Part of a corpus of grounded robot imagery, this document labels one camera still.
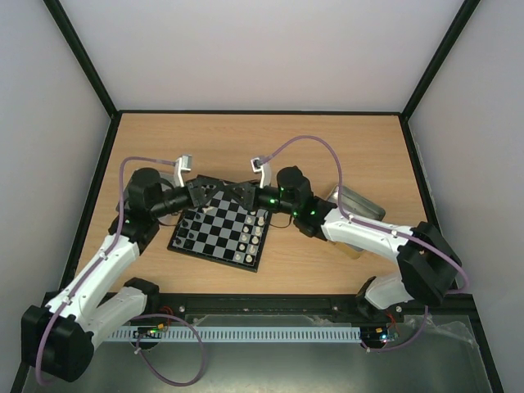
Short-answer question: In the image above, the black white chess board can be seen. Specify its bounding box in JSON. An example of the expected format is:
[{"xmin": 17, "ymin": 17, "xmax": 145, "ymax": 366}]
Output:
[{"xmin": 167, "ymin": 191, "xmax": 272, "ymax": 273}]

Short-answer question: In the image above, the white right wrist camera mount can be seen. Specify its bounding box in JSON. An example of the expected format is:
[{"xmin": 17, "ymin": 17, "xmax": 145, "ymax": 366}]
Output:
[{"xmin": 251, "ymin": 157, "xmax": 272, "ymax": 188}]

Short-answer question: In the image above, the light blue cable duct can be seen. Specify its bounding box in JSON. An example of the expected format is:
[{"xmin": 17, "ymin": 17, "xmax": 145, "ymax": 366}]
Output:
[{"xmin": 106, "ymin": 326, "xmax": 361, "ymax": 343}]

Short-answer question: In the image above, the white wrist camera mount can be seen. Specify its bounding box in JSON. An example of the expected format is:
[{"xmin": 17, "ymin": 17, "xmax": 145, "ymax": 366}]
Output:
[
  {"xmin": 174, "ymin": 154, "xmax": 192, "ymax": 187},
  {"xmin": 251, "ymin": 157, "xmax": 272, "ymax": 188}
]

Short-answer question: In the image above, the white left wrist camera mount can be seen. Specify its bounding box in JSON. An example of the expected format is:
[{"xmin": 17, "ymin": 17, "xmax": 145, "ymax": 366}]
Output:
[{"xmin": 174, "ymin": 154, "xmax": 192, "ymax": 187}]

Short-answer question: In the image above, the silver metal tray left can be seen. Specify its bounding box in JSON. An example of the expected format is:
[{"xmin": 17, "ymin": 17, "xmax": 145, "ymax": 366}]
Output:
[{"xmin": 115, "ymin": 170, "xmax": 131, "ymax": 213}]

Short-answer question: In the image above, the silver metal tray right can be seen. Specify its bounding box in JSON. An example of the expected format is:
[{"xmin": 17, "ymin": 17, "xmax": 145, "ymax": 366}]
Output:
[{"xmin": 327, "ymin": 186, "xmax": 386, "ymax": 260}]

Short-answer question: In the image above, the silver metal tray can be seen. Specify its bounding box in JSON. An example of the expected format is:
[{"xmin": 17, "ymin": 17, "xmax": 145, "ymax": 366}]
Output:
[
  {"xmin": 115, "ymin": 170, "xmax": 131, "ymax": 213},
  {"xmin": 327, "ymin": 186, "xmax": 386, "ymax": 260}
]

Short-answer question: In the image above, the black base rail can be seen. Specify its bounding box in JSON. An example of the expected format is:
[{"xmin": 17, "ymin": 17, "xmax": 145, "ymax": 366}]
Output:
[{"xmin": 43, "ymin": 291, "xmax": 476, "ymax": 328}]

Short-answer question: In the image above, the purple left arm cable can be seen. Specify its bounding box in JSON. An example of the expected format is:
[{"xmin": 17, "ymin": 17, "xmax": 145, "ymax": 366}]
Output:
[{"xmin": 34, "ymin": 156, "xmax": 206, "ymax": 388}]

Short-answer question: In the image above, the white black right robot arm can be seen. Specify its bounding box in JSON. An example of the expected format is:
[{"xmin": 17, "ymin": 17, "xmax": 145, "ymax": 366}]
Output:
[{"xmin": 224, "ymin": 166, "xmax": 465, "ymax": 321}]

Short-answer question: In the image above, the black enclosure frame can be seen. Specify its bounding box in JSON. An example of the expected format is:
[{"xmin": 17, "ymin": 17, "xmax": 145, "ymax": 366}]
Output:
[{"xmin": 7, "ymin": 0, "xmax": 504, "ymax": 393}]

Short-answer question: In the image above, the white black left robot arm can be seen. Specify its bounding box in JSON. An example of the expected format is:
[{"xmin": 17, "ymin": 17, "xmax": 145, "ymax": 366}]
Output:
[{"xmin": 21, "ymin": 168, "xmax": 221, "ymax": 386}]

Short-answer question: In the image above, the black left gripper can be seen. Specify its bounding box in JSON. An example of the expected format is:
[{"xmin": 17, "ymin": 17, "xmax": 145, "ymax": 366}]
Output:
[{"xmin": 152, "ymin": 178, "xmax": 225, "ymax": 219}]

